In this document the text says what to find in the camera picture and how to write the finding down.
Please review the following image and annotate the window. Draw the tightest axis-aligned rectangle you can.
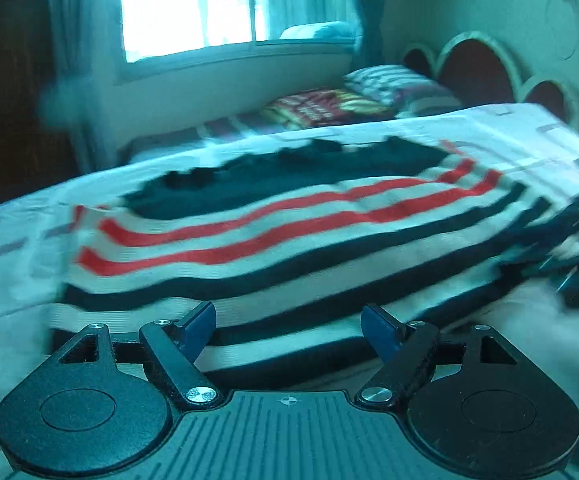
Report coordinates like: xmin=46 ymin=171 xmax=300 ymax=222
xmin=116 ymin=0 xmax=357 ymax=63

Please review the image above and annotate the red printed pillow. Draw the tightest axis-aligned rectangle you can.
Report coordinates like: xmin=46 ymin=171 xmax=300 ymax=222
xmin=262 ymin=88 xmax=395 ymax=129

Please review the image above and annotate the striped bed sheet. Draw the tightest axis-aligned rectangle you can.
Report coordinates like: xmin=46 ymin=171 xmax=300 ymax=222
xmin=122 ymin=110 xmax=282 ymax=163

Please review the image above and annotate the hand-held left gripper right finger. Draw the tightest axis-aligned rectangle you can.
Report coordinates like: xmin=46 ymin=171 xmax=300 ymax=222
xmin=357 ymin=304 xmax=520 ymax=407

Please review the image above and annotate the striped pillow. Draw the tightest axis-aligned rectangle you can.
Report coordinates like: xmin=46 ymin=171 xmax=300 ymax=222
xmin=343 ymin=64 xmax=464 ymax=117

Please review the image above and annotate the striped knit sweater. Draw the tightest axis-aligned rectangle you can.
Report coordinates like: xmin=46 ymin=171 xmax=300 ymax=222
xmin=52 ymin=135 xmax=570 ymax=376

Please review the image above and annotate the dark wooden door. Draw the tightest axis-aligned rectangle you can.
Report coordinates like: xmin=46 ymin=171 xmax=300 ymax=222
xmin=0 ymin=0 xmax=82 ymax=208

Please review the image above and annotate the thin wall cable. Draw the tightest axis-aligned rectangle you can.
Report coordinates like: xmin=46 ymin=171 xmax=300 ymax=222
xmin=543 ymin=0 xmax=579 ymax=61

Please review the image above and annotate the patterned white bed sheet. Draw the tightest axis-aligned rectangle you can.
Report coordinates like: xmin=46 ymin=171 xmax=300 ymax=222
xmin=0 ymin=102 xmax=579 ymax=480

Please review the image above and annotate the blue curtain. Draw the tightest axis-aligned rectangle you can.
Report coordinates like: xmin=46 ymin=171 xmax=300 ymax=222
xmin=349 ymin=0 xmax=391 ymax=68
xmin=39 ymin=0 xmax=126 ymax=128

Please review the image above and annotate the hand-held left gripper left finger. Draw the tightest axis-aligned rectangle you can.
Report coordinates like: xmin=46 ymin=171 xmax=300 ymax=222
xmin=54 ymin=302 xmax=220 ymax=407

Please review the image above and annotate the blue cushion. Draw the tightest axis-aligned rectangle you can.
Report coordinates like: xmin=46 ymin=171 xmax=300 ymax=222
xmin=279 ymin=21 xmax=359 ymax=44

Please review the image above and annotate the red scalloped headboard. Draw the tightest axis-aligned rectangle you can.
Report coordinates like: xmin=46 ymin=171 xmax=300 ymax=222
xmin=402 ymin=31 xmax=579 ymax=128

